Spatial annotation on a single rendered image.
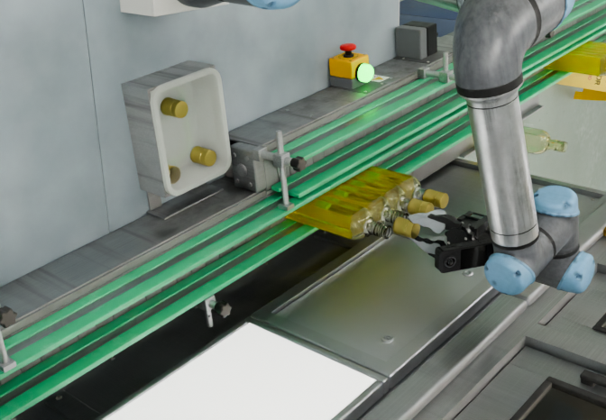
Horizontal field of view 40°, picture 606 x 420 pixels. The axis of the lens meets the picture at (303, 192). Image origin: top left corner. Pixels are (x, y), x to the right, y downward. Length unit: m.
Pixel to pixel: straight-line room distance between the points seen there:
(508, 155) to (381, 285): 0.56
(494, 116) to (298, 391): 0.58
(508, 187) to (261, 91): 0.76
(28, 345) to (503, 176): 0.79
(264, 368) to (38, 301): 0.41
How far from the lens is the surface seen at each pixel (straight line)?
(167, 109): 1.64
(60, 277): 1.54
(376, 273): 1.77
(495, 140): 1.25
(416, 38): 2.20
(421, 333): 1.57
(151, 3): 1.52
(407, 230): 1.65
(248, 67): 1.83
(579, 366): 1.60
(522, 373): 1.56
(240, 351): 1.57
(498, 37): 1.20
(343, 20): 2.06
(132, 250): 1.58
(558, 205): 1.44
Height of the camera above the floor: 2.03
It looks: 39 degrees down
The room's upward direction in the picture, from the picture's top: 106 degrees clockwise
